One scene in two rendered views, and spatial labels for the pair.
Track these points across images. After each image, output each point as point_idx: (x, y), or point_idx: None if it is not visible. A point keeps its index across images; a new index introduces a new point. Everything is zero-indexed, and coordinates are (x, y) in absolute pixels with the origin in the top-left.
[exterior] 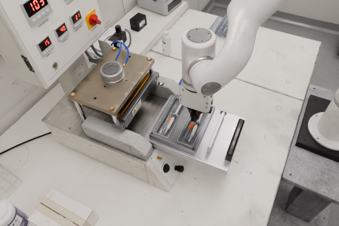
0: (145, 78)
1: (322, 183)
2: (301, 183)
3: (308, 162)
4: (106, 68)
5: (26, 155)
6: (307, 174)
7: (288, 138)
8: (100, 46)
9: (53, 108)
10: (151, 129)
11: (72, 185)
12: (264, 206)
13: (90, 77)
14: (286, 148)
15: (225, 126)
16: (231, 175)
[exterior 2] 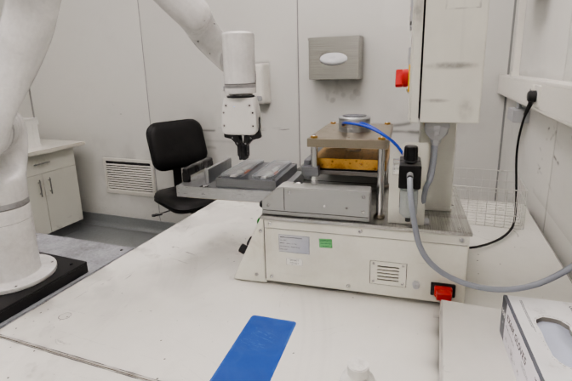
0: (317, 155)
1: (88, 247)
2: (113, 246)
3: (86, 259)
4: (359, 114)
5: (477, 235)
6: (99, 252)
7: (89, 278)
8: (424, 156)
9: (454, 192)
10: (298, 174)
11: None
12: (170, 231)
13: (383, 128)
14: (104, 269)
15: (205, 180)
16: (198, 243)
